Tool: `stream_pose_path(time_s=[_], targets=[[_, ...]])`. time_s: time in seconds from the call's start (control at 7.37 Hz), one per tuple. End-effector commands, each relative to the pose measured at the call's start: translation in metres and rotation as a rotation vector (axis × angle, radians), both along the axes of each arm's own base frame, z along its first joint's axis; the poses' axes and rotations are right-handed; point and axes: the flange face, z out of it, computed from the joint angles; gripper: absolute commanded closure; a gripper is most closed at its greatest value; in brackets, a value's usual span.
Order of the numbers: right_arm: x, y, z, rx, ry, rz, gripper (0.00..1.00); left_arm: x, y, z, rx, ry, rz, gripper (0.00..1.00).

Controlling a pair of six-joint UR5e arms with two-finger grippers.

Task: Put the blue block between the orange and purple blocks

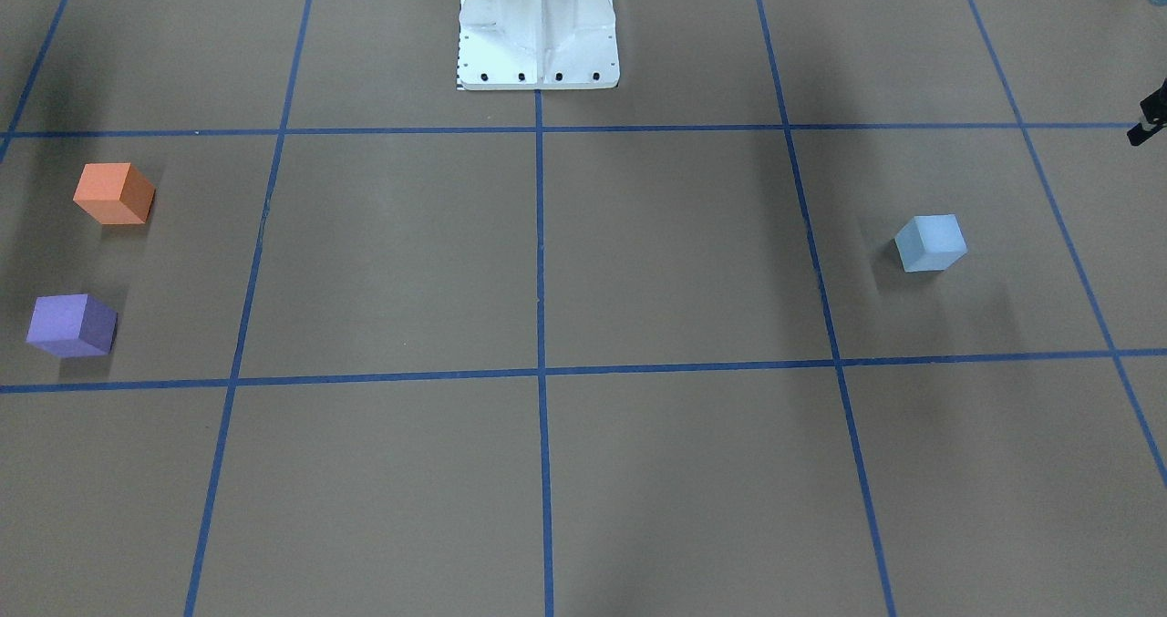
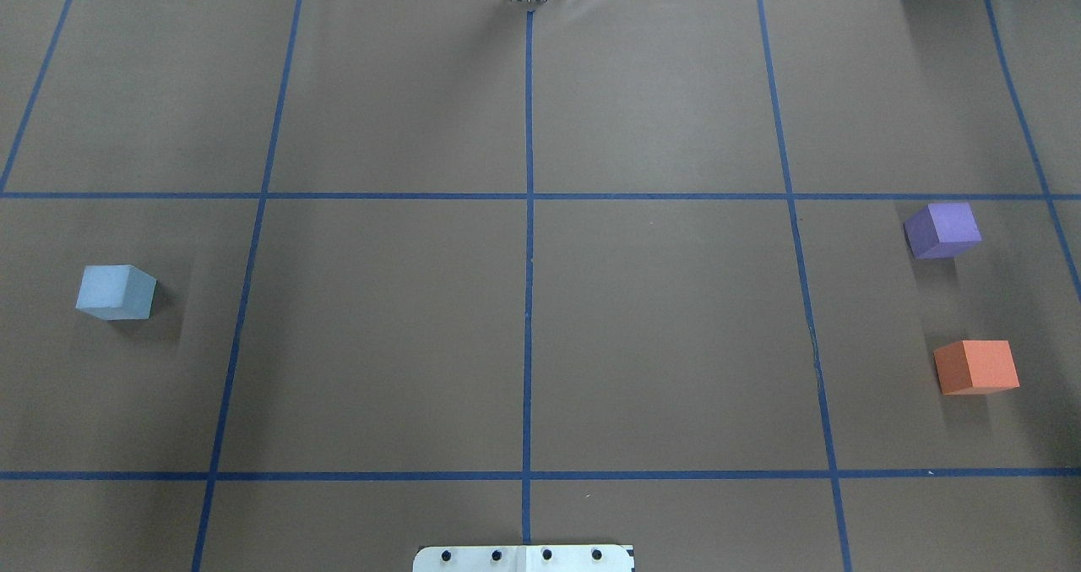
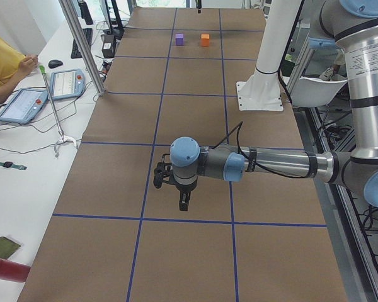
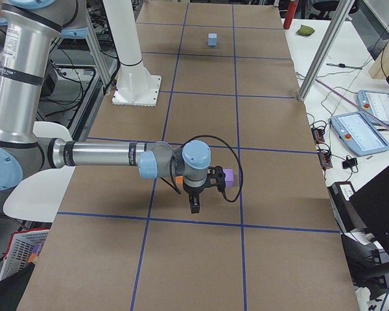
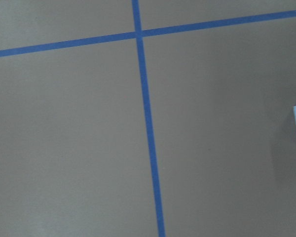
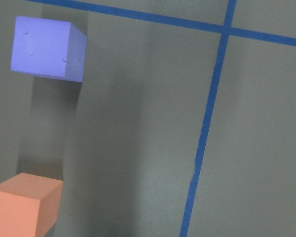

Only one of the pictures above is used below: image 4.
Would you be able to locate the far teach pendant tablet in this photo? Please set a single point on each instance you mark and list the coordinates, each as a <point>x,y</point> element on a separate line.
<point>375,103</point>

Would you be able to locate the red bottle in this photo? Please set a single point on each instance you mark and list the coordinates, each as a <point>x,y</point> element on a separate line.
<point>291,10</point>

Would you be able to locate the aluminium frame post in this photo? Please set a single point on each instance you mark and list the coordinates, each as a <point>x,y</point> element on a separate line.
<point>331,33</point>

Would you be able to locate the green handled reacher grabber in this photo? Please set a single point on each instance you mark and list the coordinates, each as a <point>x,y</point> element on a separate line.
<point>383,124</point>

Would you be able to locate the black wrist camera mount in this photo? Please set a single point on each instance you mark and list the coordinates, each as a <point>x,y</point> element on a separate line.
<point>216,178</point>

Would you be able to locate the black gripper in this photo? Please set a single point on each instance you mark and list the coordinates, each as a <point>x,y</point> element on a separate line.
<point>193,192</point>

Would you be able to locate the purple foam block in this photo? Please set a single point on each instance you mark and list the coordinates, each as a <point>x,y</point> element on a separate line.
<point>229,177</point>

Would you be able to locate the black laptop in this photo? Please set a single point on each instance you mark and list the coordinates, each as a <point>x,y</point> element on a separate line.
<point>371,203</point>

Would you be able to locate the orange foam block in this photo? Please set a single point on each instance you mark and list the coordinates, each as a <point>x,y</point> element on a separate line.
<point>179,180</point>

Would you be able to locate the near teach pendant tablet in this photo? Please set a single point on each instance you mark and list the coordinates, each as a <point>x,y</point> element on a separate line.
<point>359,134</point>

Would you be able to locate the white perforated basket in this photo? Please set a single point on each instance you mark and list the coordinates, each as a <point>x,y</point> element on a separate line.
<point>23,248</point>

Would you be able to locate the teach pendant tablet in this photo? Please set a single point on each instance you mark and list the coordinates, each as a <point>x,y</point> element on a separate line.
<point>359,134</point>
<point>375,103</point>

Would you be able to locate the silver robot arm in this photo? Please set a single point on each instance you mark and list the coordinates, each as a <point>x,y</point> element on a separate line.
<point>32,25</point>

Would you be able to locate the green cloth pouch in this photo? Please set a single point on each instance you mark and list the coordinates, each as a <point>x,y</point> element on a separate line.
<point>305,30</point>

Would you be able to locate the light blue foam block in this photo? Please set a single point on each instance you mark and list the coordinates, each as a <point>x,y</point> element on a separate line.
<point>212,39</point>

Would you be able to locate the small orange circuit board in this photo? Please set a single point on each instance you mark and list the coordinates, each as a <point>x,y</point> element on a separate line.
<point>318,134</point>

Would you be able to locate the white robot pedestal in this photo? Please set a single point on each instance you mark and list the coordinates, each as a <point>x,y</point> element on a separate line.
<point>135,85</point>

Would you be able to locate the white curved chair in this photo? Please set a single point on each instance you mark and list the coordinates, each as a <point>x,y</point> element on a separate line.
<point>38,197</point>

